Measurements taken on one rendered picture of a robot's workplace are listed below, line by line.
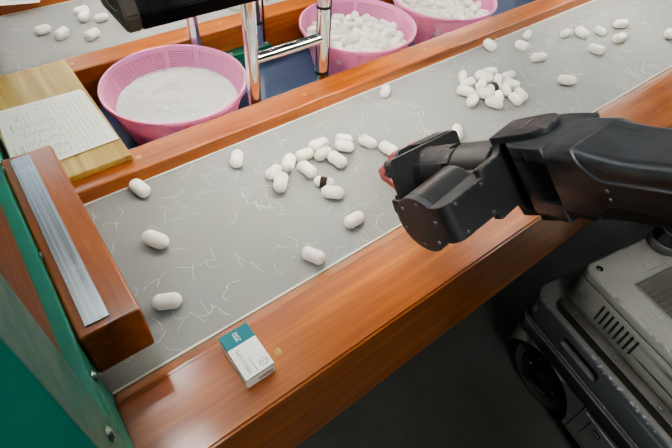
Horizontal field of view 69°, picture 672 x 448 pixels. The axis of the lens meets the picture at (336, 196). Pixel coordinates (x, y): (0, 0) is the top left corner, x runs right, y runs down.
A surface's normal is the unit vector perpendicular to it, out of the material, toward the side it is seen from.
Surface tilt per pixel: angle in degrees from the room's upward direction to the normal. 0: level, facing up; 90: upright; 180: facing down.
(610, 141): 35
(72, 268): 0
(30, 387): 90
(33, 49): 0
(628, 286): 1
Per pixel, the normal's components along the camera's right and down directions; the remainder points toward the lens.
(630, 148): -0.49, -0.81
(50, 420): 0.61, 0.59
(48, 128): 0.05, -0.70
